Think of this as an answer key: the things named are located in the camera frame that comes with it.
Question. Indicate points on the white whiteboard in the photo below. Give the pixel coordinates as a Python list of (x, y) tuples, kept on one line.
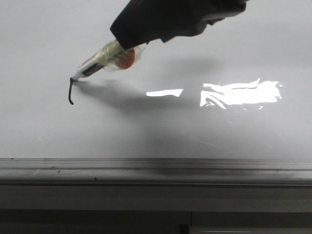
[(242, 89)]

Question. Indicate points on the white black whiteboard marker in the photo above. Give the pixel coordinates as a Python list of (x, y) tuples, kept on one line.
[(102, 58)]

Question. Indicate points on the red round magnet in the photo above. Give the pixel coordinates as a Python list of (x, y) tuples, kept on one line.
[(126, 60)]

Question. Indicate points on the aluminium whiteboard tray frame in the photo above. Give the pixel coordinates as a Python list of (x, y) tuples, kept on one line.
[(157, 171)]

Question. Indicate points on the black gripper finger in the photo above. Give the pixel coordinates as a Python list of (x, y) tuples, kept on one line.
[(142, 21)]

